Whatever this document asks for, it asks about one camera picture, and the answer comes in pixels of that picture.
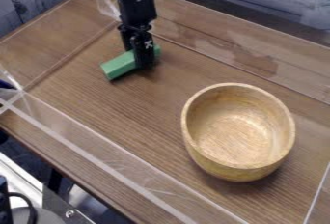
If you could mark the clear acrylic corner bracket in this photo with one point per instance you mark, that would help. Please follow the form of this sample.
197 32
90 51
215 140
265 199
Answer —
108 9

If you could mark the green rectangular block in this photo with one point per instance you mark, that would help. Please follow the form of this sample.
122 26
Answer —
123 64

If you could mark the grey metal plate with screw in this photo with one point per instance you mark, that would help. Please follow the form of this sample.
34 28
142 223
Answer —
62 209

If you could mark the brown wooden bowl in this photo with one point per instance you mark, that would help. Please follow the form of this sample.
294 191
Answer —
238 131

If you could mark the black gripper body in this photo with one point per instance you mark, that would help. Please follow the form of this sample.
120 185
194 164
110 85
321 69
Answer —
136 15

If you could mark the clear acrylic front barrier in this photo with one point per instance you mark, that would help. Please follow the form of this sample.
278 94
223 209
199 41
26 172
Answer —
120 179

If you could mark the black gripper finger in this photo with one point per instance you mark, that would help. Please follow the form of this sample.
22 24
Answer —
143 49
126 39

